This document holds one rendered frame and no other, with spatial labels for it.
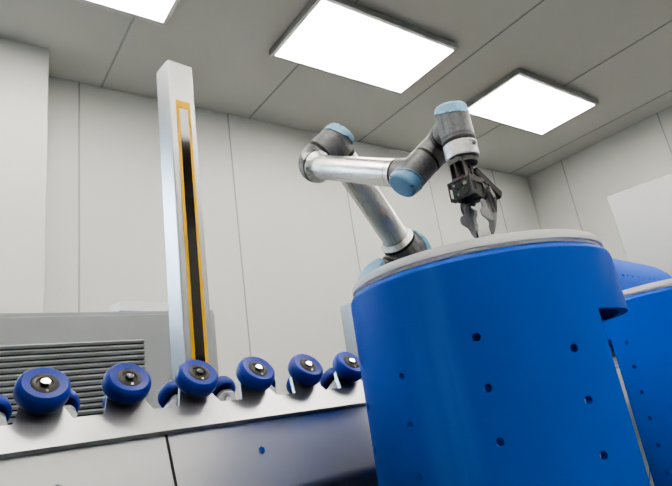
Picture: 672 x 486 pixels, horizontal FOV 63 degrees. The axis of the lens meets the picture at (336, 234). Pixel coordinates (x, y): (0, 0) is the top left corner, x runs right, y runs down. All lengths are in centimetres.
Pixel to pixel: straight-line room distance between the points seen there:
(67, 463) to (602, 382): 45
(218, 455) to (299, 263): 396
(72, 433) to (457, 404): 33
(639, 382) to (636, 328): 9
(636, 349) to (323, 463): 62
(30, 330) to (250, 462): 188
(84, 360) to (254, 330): 195
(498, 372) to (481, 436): 5
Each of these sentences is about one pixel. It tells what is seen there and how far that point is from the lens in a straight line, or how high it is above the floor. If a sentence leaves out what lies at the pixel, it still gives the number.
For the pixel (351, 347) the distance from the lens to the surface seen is 96.
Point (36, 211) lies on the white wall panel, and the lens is 362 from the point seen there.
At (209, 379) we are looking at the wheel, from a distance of 61.
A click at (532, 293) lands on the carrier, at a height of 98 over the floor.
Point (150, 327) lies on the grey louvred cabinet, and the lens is 253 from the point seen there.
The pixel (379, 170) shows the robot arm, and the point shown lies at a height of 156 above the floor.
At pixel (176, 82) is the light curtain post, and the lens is 130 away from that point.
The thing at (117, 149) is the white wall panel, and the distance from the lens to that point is 426.
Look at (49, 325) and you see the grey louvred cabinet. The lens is 244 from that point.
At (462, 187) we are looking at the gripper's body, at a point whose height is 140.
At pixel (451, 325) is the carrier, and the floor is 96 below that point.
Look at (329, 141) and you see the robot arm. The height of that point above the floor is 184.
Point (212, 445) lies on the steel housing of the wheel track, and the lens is 60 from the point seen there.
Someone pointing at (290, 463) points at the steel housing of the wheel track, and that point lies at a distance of 64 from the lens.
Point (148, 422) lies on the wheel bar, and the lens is 58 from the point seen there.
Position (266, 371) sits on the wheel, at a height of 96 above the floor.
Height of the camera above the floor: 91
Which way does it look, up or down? 18 degrees up
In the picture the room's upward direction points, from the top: 9 degrees counter-clockwise
